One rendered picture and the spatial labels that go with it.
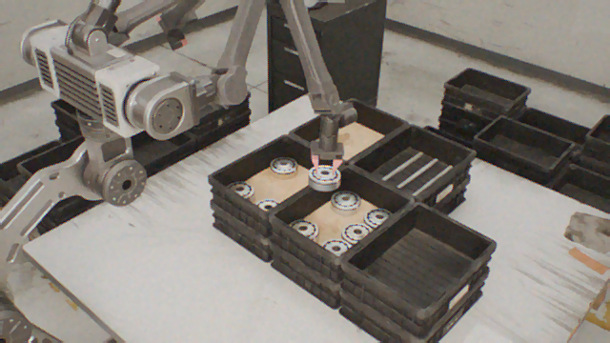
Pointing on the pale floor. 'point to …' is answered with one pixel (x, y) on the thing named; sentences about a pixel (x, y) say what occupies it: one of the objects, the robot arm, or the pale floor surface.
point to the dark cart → (335, 21)
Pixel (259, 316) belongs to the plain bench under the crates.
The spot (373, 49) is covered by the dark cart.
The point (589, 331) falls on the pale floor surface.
